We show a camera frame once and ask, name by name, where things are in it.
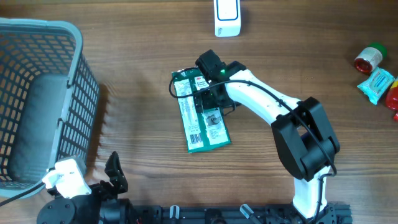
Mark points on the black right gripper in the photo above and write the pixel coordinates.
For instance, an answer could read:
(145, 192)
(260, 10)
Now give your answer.
(206, 102)

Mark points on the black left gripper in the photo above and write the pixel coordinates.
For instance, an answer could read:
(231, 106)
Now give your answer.
(117, 178)

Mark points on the green sponge package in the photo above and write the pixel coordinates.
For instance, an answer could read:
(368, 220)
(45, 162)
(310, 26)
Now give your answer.
(203, 131)

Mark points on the green lid jar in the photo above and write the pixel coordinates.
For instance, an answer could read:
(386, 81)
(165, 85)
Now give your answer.
(370, 57)

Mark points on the teal wet wipes pack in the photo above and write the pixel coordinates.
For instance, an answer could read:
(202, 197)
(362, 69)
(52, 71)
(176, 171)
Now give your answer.
(377, 83)

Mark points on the red sauce squeeze bottle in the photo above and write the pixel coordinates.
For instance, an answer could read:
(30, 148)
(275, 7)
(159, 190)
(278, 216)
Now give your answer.
(392, 98)

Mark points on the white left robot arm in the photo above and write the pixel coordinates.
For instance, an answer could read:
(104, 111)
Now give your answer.
(75, 201)

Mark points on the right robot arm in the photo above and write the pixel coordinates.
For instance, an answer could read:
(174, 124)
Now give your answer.
(304, 138)

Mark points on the white barcode scanner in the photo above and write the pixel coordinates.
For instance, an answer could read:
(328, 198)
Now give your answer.
(227, 15)

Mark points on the grey plastic shopping basket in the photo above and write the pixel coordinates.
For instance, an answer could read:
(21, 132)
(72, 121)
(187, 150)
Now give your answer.
(49, 99)

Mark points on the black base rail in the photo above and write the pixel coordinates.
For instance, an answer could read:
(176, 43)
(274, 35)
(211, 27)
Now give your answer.
(224, 214)

